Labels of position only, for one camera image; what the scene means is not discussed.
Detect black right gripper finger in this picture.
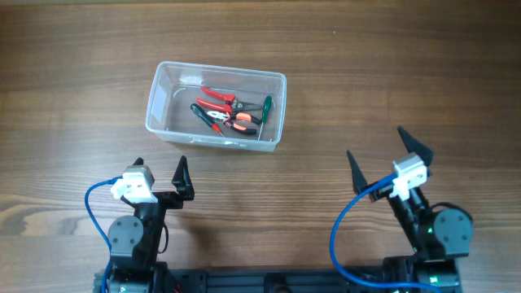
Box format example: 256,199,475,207
347,150,368,195
397,126,434,167

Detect black red handled screwdriver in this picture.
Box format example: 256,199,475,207
190,103,225,138

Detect orange black long-nose pliers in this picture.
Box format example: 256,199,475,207
206,109,262,136

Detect clear plastic container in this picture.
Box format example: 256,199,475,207
146,61,287,151

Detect red handled snips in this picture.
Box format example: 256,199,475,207
196,87,263,112

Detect green handled screwdriver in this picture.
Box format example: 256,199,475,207
257,95,273,140

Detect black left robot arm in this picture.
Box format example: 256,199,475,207
93,156,195,293

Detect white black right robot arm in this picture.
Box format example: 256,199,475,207
339,127,474,292

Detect blue right cable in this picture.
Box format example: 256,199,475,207
329,172,443,293

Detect blue cable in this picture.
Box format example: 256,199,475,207
329,172,443,293
84,177,124,293

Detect blue left cable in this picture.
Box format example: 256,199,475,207
84,177,124,293

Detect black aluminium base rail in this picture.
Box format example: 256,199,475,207
92,265,463,293

